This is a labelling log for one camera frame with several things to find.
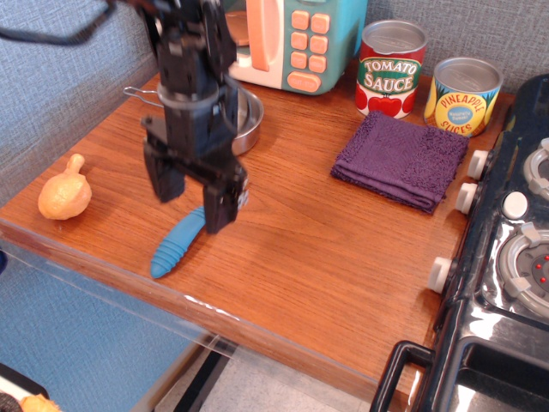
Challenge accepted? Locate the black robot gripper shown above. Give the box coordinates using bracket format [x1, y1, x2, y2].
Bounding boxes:
[142, 83, 249, 234]

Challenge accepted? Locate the blue handled metal fork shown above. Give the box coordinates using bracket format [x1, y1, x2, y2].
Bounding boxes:
[150, 206, 206, 279]

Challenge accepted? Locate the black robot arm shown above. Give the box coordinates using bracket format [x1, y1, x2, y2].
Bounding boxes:
[131, 1, 247, 233]

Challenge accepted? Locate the small steel pot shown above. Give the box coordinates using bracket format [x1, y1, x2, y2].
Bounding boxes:
[123, 87, 264, 156]

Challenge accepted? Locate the orange toy drumstick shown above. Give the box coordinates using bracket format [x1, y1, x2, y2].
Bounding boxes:
[38, 154, 93, 221]

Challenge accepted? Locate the teal toy microwave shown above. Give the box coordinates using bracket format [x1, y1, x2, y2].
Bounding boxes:
[223, 0, 368, 95]

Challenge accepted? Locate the folded purple cloth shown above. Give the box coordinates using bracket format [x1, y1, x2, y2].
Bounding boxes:
[331, 112, 468, 214]

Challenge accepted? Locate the tomato sauce can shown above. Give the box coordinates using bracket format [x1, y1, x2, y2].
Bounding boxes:
[355, 20, 427, 118]

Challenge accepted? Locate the pineapple slices can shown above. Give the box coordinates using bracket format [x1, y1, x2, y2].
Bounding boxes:
[424, 57, 504, 137]

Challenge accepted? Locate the orange object bottom left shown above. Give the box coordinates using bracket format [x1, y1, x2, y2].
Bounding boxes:
[20, 394, 61, 412]

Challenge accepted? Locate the black toy stove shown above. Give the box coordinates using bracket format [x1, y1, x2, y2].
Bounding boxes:
[371, 75, 548, 411]

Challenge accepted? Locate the black cable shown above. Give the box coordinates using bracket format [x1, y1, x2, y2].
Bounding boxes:
[0, 0, 119, 47]

